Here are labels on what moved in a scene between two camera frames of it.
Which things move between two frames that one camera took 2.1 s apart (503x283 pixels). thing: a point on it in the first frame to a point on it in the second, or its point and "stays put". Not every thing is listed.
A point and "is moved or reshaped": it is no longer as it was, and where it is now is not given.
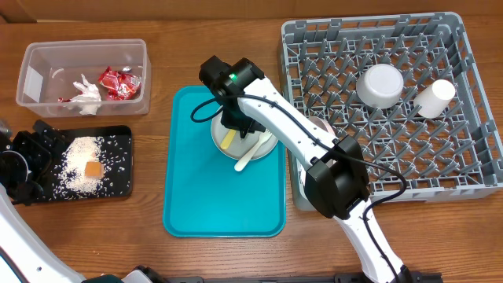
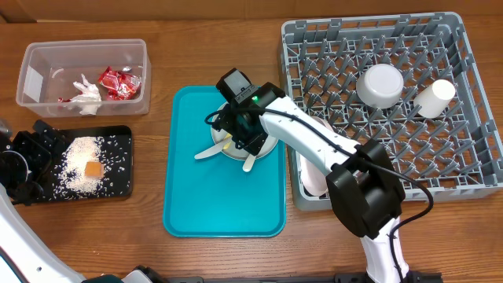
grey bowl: [380, 86] stays put
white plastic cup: [433, 100] stays put
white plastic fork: [254, 148] is moved or reshaped
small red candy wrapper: [61, 100] stays put
